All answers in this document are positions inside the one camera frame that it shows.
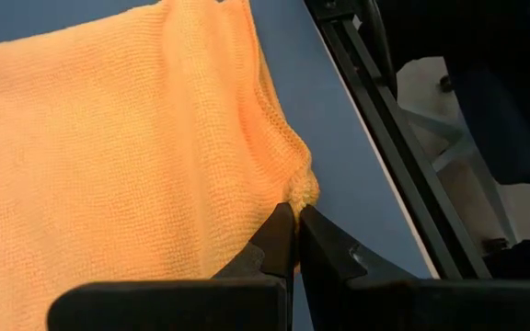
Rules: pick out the blue-grey table mat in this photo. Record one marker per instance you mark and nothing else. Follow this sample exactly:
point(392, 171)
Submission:
point(338, 138)

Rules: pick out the yellow microfibre towel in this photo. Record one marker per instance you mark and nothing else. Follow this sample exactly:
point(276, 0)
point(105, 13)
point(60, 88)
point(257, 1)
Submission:
point(108, 161)

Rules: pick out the dark office chair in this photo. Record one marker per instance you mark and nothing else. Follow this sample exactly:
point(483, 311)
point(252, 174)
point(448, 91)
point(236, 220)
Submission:
point(499, 128)

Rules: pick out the black metal table frame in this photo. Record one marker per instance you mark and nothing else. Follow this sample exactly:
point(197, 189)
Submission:
point(384, 119)

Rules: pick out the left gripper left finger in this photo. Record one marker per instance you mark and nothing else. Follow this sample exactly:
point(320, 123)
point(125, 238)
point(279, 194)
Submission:
point(228, 303)

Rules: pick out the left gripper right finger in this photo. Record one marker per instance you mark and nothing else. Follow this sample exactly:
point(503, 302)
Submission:
point(384, 305)

